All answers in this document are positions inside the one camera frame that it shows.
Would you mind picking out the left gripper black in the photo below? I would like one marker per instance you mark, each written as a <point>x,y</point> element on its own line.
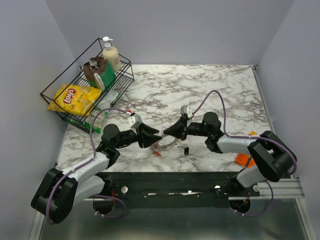
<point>148,138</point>

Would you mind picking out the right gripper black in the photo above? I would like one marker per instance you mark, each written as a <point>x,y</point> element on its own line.
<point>179,128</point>

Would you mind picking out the metal disc with keyrings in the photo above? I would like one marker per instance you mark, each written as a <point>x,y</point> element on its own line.
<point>165,143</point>

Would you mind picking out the red key tag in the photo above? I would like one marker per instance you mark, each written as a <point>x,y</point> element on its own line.
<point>157,153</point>

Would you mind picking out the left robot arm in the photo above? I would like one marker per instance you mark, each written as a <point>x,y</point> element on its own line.
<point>75,175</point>

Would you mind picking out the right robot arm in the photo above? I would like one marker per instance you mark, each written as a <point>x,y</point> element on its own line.
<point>272,158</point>

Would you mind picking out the key with black fob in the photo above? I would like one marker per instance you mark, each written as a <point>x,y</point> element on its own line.
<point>185,148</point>

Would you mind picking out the white green package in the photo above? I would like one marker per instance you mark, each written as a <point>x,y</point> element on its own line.
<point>106,102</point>

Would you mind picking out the orange box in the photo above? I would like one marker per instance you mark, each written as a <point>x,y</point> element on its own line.
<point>244,160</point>

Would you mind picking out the yellow Lays chip bag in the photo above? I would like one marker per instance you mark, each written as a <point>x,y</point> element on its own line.
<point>74,99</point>

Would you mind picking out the brown and green bag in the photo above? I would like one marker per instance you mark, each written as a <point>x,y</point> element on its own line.
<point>99,73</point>

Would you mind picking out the cream pump lotion bottle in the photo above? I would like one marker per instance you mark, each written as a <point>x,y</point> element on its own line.
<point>110,53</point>

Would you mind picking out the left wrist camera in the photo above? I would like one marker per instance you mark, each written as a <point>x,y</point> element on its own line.
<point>134,121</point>

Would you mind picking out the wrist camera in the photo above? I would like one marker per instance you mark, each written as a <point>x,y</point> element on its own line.
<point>185,111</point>
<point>134,121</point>

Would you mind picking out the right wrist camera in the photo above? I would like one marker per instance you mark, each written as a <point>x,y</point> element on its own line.
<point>185,111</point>

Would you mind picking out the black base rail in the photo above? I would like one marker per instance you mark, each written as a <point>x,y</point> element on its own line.
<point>173,190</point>

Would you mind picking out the black wire rack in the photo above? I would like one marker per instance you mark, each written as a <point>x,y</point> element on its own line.
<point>74,75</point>

